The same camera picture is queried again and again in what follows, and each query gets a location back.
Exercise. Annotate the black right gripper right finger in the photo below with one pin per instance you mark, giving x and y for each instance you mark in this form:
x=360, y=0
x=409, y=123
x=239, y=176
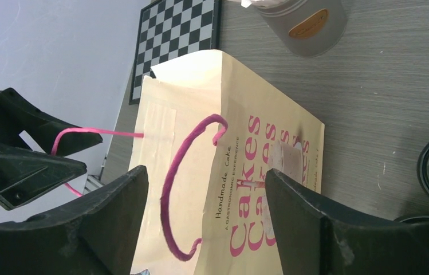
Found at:
x=317, y=235

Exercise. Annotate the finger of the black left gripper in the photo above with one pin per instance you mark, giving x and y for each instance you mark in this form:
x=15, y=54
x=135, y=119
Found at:
x=18, y=115
x=26, y=175

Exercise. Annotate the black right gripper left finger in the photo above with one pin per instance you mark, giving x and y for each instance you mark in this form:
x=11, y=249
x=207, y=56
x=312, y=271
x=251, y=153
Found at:
x=96, y=233

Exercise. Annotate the pink cakes paper bag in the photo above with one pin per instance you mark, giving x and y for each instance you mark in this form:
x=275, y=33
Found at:
x=210, y=130

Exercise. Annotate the black white chessboard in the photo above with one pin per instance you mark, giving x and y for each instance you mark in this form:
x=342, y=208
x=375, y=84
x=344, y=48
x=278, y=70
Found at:
x=172, y=28

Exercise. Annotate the grey holder cup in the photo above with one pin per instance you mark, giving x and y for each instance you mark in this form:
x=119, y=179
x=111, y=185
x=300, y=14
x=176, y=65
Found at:
x=307, y=28

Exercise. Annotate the white wrapped stirrers bundle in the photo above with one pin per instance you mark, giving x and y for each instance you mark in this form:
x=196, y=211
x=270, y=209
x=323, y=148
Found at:
x=258, y=3

